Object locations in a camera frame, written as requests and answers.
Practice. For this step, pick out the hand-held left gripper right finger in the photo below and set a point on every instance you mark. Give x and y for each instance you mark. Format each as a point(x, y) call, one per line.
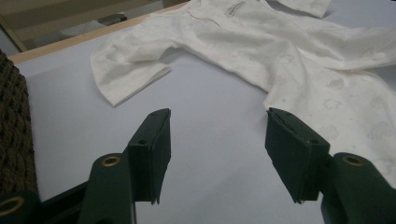
point(295, 155)

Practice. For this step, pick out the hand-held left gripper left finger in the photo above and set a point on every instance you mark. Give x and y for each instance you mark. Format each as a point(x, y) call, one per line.
point(149, 161)

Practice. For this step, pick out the white baby romper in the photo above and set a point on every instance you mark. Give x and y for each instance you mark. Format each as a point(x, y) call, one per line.
point(280, 53)

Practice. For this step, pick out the brown wicker basket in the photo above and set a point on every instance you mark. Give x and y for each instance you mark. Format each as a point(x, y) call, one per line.
point(14, 133)

